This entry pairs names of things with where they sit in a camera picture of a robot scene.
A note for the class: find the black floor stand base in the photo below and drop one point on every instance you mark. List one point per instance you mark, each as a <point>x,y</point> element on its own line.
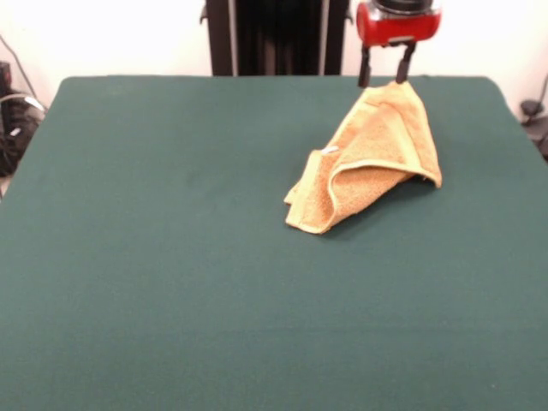
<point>537,128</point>

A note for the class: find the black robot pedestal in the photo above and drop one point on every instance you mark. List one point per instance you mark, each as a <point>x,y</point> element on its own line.
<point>257,43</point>

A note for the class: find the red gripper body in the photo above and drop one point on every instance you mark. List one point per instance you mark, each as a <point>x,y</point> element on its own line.
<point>398,27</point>

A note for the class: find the dark green table cloth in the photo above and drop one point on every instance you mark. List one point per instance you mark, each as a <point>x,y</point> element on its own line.
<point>171,257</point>

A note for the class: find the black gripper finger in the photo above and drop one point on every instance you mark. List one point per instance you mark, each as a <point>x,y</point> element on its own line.
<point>406,64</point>
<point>365,66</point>

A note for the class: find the yellow terry towel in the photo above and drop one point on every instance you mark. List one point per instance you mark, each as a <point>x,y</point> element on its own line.
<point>377,145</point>

